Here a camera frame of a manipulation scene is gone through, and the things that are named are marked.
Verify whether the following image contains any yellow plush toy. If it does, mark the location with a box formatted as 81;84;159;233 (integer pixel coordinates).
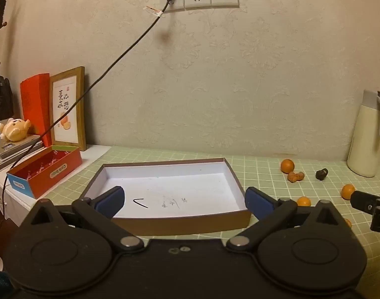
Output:
0;118;32;142

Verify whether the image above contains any black power cable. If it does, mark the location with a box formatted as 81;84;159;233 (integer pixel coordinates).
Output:
0;0;170;240

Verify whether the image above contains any white side cabinet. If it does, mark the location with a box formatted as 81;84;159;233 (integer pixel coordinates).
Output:
0;168;36;223

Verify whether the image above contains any red paper envelope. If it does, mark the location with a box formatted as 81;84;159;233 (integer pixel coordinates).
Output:
20;73;53;148

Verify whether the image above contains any white thermos jug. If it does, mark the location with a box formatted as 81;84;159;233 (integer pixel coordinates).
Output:
346;89;380;178

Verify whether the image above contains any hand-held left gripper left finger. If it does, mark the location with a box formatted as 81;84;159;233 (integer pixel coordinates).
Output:
21;186;144;252

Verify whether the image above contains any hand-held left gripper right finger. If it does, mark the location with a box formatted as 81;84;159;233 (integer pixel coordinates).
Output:
226;186;350;252

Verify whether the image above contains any wooden picture frame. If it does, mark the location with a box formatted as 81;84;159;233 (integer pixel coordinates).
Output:
49;66;86;151

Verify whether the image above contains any shallow white cardboard tray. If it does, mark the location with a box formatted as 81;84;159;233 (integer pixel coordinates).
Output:
80;157;251;235

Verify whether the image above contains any green checked tablecloth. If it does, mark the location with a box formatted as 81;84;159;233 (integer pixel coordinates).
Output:
45;145;380;287

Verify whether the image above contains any silver kitchen scale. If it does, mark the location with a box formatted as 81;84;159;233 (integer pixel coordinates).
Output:
0;134;44;163

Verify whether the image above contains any dark hanging bag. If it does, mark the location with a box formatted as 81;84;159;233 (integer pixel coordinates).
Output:
0;72;15;145

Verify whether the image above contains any red tissue box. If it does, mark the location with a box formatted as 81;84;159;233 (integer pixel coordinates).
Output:
6;145;83;199

